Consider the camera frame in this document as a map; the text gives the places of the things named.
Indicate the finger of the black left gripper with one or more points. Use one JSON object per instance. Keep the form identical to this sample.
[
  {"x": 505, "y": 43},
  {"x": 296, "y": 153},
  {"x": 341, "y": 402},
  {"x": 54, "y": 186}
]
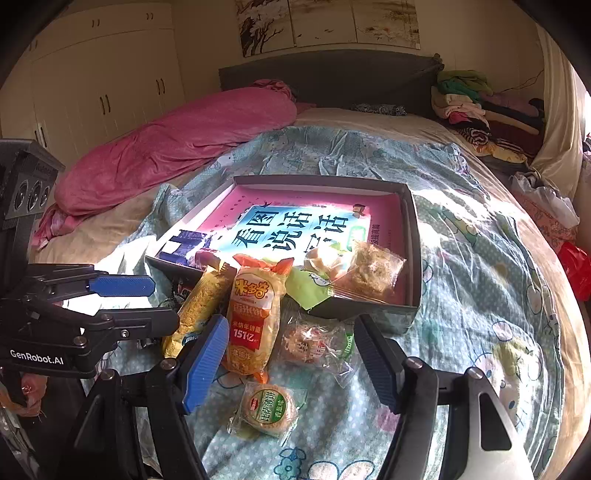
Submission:
[{"x": 132, "y": 324}]

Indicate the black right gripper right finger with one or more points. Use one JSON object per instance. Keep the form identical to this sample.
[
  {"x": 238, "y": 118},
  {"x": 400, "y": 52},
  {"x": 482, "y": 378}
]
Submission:
[{"x": 383, "y": 365}]

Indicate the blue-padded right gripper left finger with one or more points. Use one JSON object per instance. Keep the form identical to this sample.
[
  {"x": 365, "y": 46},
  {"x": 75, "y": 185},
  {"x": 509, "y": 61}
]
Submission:
[{"x": 200, "y": 360}]

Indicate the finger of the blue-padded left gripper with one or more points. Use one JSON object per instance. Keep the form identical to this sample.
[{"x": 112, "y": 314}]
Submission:
[{"x": 122, "y": 286}]

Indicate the yellow wafer snack pack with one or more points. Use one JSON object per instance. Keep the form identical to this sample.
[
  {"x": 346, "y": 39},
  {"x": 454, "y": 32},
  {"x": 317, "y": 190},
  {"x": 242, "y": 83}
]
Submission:
[{"x": 202, "y": 302}]

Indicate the blue snack packet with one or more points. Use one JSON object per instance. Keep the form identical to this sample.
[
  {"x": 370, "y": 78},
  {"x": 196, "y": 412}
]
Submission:
[{"x": 190, "y": 249}]

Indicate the orange rice cracker pack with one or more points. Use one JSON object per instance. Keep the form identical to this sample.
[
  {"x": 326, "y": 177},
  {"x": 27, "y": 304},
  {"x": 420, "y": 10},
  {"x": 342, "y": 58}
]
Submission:
[{"x": 254, "y": 315}]

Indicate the green label round cake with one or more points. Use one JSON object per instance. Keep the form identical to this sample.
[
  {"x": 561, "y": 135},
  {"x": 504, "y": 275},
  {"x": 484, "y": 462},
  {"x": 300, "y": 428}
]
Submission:
[{"x": 267, "y": 410}]

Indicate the clear walnut cookie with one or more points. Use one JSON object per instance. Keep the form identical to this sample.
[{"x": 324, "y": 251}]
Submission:
[{"x": 372, "y": 274}]

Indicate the green milk bread packet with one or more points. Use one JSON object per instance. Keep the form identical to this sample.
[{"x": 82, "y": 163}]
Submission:
[{"x": 307, "y": 288}]

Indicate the clear round pastry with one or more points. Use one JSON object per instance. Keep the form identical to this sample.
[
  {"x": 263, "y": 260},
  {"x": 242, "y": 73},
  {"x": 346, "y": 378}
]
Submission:
[{"x": 319, "y": 344}]

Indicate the left hand red nails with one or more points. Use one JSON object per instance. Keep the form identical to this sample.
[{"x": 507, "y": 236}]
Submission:
[{"x": 33, "y": 387}]

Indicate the hello kitty patterned quilt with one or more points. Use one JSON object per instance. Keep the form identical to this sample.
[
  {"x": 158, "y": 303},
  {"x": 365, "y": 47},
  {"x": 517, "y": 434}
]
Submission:
[{"x": 485, "y": 303}]

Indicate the pink rolled blanket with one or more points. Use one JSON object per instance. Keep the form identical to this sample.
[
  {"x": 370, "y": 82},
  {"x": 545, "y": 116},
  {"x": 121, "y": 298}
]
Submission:
[{"x": 178, "y": 142}]

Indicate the pink and blue book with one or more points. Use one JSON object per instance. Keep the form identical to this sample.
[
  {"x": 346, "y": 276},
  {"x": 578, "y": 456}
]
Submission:
[{"x": 318, "y": 240}]

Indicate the cream wardrobe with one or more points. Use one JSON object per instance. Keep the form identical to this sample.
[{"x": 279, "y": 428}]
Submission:
[{"x": 92, "y": 76}]

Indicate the floral fabric bag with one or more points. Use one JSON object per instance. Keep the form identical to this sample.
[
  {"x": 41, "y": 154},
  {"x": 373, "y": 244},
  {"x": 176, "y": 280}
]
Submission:
[{"x": 551, "y": 229}]

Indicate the red plastic bag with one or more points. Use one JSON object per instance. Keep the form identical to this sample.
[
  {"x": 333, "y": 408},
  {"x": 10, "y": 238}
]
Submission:
[{"x": 577, "y": 266}]

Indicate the white plastic bag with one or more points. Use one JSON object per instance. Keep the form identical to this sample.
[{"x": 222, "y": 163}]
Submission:
[{"x": 546, "y": 196}]

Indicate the cream curtain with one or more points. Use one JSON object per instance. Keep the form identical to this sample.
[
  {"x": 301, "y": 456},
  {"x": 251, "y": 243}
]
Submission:
[{"x": 560, "y": 158}]

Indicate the pile of folded clothes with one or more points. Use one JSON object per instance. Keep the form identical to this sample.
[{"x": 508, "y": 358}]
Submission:
[{"x": 497, "y": 124}]

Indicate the dark upholstered headboard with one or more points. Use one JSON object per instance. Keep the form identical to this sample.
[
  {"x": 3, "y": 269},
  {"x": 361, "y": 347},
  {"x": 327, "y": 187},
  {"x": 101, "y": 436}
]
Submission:
[{"x": 346, "y": 77}]

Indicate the tree painting wall art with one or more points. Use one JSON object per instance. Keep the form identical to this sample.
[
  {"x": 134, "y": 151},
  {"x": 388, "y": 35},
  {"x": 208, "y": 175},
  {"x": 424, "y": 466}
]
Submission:
[{"x": 267, "y": 26}]

